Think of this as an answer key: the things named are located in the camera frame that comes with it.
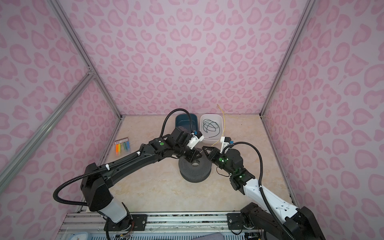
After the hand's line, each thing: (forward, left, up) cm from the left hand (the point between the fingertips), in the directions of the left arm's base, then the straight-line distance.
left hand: (203, 154), depth 75 cm
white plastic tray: (+40, -13, -17) cm, 46 cm away
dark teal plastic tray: (+41, +13, -20) cm, 47 cm away
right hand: (+2, 0, +2) cm, 3 cm away
